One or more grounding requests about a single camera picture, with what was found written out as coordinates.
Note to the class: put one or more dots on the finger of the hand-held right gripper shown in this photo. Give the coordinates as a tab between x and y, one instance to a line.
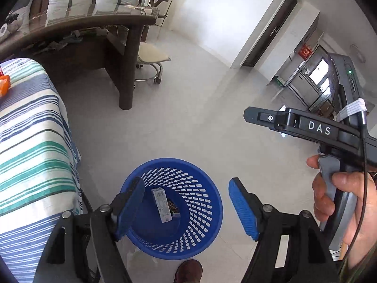
259	116

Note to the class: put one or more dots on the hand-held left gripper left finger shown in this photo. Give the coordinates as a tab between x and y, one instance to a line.
129	212

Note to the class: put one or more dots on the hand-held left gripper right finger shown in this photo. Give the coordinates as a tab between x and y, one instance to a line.
241	209

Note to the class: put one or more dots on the white printed carton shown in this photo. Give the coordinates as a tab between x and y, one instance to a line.
161	205

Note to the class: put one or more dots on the blue plastic waste basket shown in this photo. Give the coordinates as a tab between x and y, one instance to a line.
200	212

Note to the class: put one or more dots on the person's right forearm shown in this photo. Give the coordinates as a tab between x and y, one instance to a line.
352	272

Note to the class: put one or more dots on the person's right hand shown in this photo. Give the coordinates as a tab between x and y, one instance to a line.
365	206

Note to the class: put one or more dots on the small brown wrapper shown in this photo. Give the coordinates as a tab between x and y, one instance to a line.
173	209

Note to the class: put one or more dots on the bright window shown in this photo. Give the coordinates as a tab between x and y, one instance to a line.
318	71

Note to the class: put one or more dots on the brown shoe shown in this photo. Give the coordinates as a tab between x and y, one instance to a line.
188	272

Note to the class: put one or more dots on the dark door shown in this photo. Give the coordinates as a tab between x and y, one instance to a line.
269	29

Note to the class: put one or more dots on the striped blanket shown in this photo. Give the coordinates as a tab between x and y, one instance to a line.
32	141

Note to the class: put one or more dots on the cream cushioned rolling stool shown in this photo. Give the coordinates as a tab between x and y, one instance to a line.
150	53

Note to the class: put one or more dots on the dark wooden desk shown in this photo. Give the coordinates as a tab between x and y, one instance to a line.
129	64

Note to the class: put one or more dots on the orange packet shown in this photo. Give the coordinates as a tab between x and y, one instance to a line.
4	85

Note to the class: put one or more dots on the grey crumpled cloth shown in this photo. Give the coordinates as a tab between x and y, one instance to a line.
59	41

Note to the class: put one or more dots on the white tape roll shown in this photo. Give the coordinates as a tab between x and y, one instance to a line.
3	30

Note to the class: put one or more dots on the red wall sign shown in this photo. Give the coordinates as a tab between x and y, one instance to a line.
304	51

